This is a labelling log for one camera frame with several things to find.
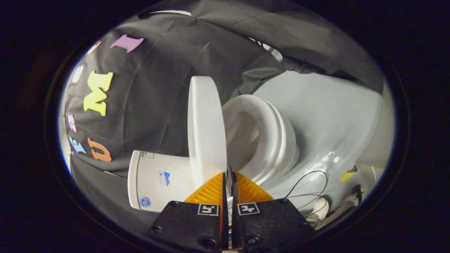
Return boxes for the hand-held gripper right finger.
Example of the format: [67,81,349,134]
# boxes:
[230,171,317,252]

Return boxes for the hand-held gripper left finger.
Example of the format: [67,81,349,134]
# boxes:
[150,171,229,251]

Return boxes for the white toilet lid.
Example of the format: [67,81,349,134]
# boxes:
[187,76,228,191]

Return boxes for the white ceramic toilet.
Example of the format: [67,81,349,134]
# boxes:
[128,95,301,213]

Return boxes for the white toilet seat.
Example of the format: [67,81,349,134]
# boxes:
[221,94,283,182]

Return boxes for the person's white shoe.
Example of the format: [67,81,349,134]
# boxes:
[305,197,330,229]

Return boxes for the person's beige trouser leg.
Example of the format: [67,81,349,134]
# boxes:
[321,193,360,226]

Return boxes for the yellow floor tape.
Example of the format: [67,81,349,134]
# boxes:
[339,165,359,183]

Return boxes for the black backdrop cloth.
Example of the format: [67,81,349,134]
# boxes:
[65,0,384,225]

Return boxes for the thin black cable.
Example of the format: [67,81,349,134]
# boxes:
[284,170,329,219]

